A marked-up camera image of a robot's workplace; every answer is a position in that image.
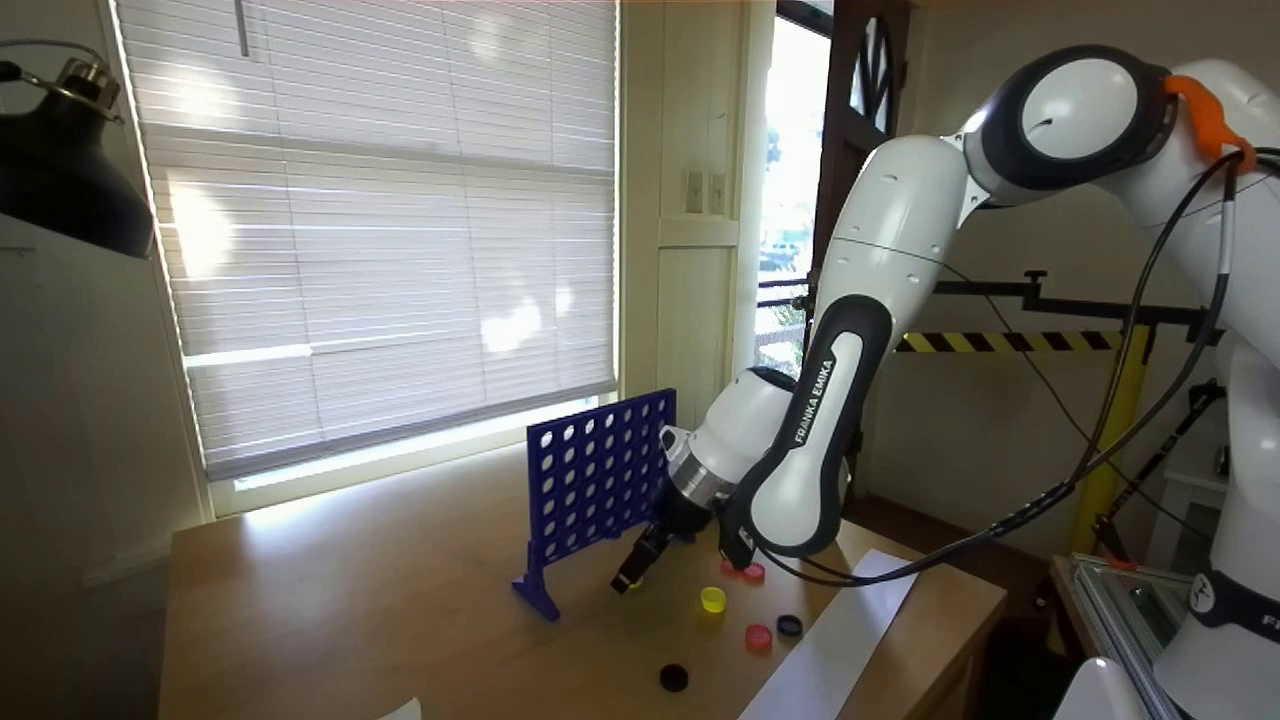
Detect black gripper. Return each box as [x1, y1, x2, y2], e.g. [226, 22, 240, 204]
[609, 494, 721, 599]

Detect blue connect four grid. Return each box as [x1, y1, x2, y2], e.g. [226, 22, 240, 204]
[513, 385, 681, 623]

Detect white board with hazard stripe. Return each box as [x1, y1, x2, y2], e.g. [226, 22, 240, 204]
[890, 323, 1135, 535]

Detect white window blinds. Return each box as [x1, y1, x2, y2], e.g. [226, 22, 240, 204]
[110, 0, 623, 471]

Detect black floor lamp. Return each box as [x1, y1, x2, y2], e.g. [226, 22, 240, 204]
[0, 38, 159, 259]

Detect white wall switch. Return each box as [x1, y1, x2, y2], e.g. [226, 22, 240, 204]
[681, 163, 738, 222]

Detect yellow stand post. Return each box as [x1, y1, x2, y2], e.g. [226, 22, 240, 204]
[1070, 323, 1160, 553]

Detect black camera boom stand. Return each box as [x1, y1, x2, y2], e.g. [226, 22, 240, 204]
[932, 270, 1219, 333]

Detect orange cable clip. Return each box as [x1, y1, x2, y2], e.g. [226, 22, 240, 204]
[1166, 71, 1259, 174]

